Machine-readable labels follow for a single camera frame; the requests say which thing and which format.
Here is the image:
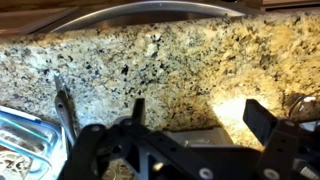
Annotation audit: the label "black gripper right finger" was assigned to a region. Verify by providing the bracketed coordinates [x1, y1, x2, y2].
[242, 98, 320, 180]

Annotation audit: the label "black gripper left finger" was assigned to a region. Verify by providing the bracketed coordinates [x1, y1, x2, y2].
[58, 98, 214, 180]

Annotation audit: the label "stainless steel toaster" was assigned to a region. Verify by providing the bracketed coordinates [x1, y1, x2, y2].
[163, 127, 236, 148]

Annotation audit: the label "silver appliance with knob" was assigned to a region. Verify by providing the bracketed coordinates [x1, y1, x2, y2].
[298, 118, 320, 133]

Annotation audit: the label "metal tongs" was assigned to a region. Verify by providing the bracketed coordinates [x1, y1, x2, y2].
[53, 73, 79, 148]

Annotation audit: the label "glass container with blue lid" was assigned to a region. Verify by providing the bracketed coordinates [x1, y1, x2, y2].
[0, 105, 68, 180]

